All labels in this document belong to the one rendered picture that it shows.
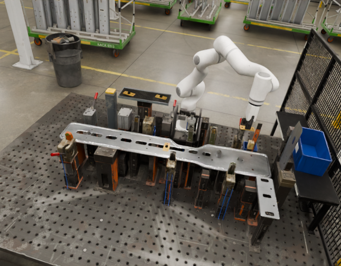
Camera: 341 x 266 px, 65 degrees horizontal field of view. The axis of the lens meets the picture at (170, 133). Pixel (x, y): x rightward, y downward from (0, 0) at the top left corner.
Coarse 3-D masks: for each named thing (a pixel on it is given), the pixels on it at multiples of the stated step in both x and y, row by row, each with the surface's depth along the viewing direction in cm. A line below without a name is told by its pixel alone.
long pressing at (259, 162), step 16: (80, 128) 185; (96, 128) 186; (96, 144) 174; (112, 144) 175; (128, 144) 176; (160, 144) 179; (176, 144) 179; (208, 144) 182; (192, 160) 169; (208, 160) 170; (224, 160) 171; (240, 160) 172; (256, 160) 173; (256, 176) 163
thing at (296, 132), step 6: (300, 126) 149; (294, 132) 156; (300, 132) 147; (288, 144) 163; (294, 144) 153; (288, 150) 161; (282, 156) 169; (288, 156) 159; (282, 162) 167; (282, 168) 166
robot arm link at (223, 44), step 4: (220, 36) 156; (224, 36) 155; (216, 40) 157; (220, 40) 154; (224, 40) 153; (228, 40) 153; (216, 44) 156; (220, 44) 154; (224, 44) 152; (228, 44) 151; (232, 44) 151; (216, 48) 157; (220, 48) 154; (224, 48) 152; (228, 48) 150; (232, 48) 149; (220, 52) 156; (224, 52) 152; (220, 56) 170; (224, 56) 153; (220, 60) 172; (224, 60) 173
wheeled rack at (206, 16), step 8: (184, 0) 719; (192, 0) 852; (216, 0) 671; (184, 8) 699; (192, 8) 788; (200, 8) 796; (208, 8) 805; (216, 8) 814; (184, 16) 712; (192, 16) 718; (200, 16) 713; (208, 16) 729; (216, 16) 741
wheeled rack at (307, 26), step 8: (320, 0) 732; (328, 0) 652; (248, 8) 716; (280, 16) 784; (312, 16) 756; (248, 24) 743; (256, 24) 729; (264, 24) 722; (280, 24) 722; (288, 24) 735; (296, 24) 731; (304, 24) 744; (312, 24) 757; (304, 32) 705
